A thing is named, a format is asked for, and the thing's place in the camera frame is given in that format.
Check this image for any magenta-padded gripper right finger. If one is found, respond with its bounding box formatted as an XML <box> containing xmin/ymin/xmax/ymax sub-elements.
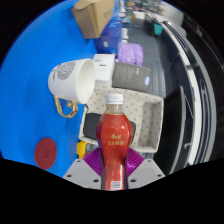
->
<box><xmin>124</xmin><ymin>148</ymin><xmax>166</xmax><ymax>190</ymax></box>

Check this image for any white box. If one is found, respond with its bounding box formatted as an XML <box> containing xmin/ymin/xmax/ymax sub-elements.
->
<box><xmin>92</xmin><ymin>53</ymin><xmax>116</xmax><ymax>88</ymax></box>

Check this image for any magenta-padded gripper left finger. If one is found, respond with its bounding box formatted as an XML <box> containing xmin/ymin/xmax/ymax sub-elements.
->
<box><xmin>62</xmin><ymin>147</ymin><xmax>104</xmax><ymax>190</ymax></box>

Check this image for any dark grey flat box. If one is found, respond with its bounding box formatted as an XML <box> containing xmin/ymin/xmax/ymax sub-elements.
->
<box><xmin>111</xmin><ymin>61</ymin><xmax>152</xmax><ymax>94</ymax></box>

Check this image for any purple plastic bag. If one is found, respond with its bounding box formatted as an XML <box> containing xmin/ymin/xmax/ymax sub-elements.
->
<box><xmin>117</xmin><ymin>41</ymin><xmax>144</xmax><ymax>66</ymax></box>

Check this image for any beige dotted storage basket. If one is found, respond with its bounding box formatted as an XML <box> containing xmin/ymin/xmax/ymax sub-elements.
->
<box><xmin>78</xmin><ymin>87</ymin><xmax>165</xmax><ymax>154</ymax></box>

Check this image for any flat round red coaster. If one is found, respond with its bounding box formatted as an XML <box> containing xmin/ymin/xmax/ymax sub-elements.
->
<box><xmin>34</xmin><ymin>137</ymin><xmax>58</xmax><ymax>170</ymax></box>

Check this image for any red drink bottle white cap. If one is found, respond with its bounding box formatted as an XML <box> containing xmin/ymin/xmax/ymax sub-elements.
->
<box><xmin>95</xmin><ymin>93</ymin><xmax>134</xmax><ymax>191</ymax></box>

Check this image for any black workbench shelf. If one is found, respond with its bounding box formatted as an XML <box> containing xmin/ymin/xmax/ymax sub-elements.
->
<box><xmin>163</xmin><ymin>83</ymin><xmax>196</xmax><ymax>174</ymax></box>

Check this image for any blue box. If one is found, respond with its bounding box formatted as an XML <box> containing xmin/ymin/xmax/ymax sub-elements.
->
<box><xmin>93</xmin><ymin>13</ymin><xmax>124</xmax><ymax>54</ymax></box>

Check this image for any brown cardboard box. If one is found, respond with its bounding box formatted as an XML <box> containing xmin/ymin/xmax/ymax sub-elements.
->
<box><xmin>71</xmin><ymin>0</ymin><xmax>115</xmax><ymax>40</ymax></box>

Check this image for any white mug gold handle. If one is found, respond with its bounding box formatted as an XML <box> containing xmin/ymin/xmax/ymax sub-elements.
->
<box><xmin>47</xmin><ymin>58</ymin><xmax>97</xmax><ymax>119</ymax></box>

